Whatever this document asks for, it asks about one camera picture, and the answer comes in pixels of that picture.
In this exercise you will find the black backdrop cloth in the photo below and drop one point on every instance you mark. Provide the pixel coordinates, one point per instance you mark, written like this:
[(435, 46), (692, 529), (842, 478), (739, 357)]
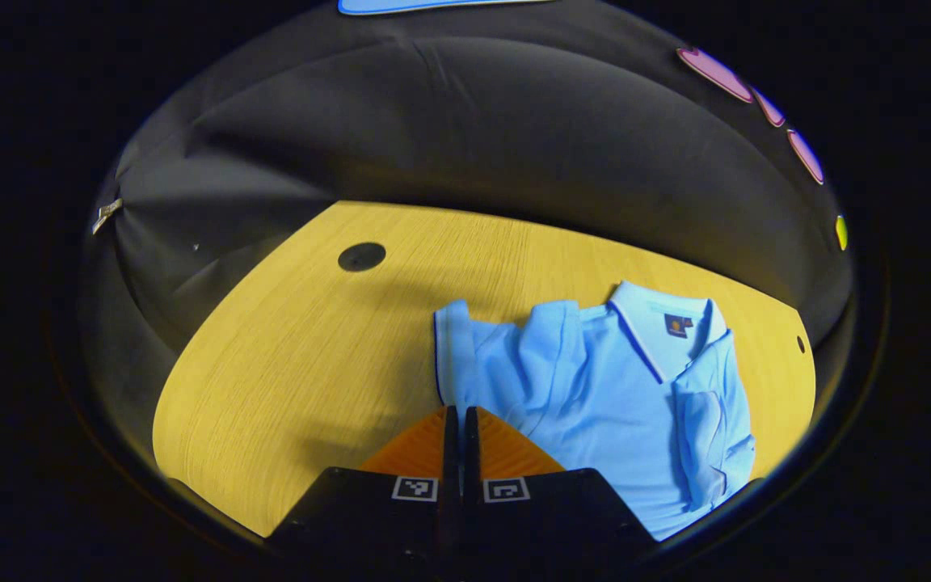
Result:
[(473, 121)]

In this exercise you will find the silver binder clip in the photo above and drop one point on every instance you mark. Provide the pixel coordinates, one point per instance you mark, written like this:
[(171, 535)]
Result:
[(107, 214)]

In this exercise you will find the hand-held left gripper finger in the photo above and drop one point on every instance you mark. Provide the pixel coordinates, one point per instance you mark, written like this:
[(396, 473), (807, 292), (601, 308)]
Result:
[(451, 453), (471, 453)]

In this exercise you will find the light blue T-shirt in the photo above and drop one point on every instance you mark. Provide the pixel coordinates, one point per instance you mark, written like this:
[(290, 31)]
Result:
[(595, 404)]

